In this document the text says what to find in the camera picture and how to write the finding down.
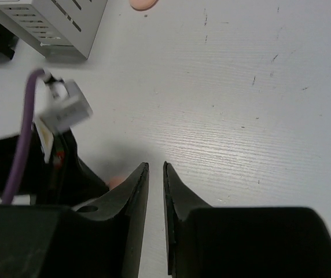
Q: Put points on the pink round powder puff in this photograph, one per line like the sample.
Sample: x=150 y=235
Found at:
x=115 y=181
x=141 y=5

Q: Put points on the white slotted organizer box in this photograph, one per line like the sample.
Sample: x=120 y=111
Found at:
x=54 y=28

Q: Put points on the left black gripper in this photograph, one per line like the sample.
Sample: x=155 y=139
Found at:
x=65 y=180

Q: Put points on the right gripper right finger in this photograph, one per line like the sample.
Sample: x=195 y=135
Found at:
x=207 y=241

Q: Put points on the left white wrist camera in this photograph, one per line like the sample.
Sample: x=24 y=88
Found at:
x=67 y=108

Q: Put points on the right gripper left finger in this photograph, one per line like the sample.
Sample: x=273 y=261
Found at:
x=101 y=239

